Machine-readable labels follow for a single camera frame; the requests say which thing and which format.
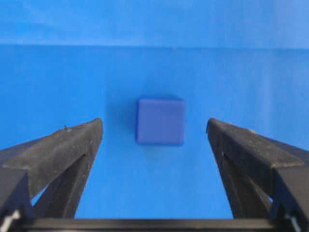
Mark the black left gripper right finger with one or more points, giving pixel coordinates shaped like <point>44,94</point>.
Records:
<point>262,177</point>

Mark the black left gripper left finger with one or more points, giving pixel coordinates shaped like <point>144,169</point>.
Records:
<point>46,177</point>

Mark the blue block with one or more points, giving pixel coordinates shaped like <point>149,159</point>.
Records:
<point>160,121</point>

